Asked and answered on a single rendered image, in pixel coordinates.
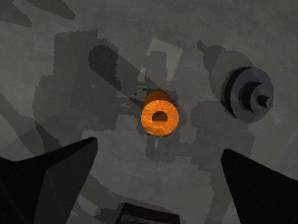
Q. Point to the orange knob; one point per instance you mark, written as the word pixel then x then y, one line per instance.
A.
pixel 158 115

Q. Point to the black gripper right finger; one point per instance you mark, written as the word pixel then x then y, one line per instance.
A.
pixel 260 195

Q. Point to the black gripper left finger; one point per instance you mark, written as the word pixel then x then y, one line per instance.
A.
pixel 43 189

